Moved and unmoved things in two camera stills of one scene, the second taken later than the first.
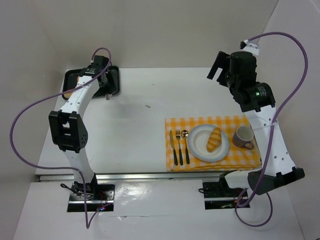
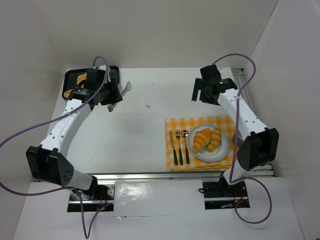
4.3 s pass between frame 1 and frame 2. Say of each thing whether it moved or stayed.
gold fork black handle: stayed
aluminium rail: stayed
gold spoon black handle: stayed
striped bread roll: stayed
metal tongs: moved
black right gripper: moved
